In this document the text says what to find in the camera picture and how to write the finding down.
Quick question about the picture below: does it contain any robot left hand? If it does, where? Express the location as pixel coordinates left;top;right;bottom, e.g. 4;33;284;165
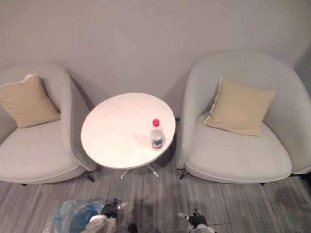
100;198;129;217

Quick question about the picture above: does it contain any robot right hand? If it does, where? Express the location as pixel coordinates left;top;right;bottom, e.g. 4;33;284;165
177;208;207;226

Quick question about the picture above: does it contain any blue plastic trash bag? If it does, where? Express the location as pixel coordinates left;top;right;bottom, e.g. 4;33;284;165
52;198;110;233

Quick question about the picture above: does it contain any grey fabric armchair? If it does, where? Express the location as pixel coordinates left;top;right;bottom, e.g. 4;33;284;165
176;50;311;186
0;62;101;187

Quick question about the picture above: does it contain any clear bottle with red cap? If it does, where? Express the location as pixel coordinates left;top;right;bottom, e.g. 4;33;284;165
151;118;166;151

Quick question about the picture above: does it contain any beige square cushion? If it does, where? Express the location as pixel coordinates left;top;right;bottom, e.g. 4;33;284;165
0;73;61;129
203;77;277;138

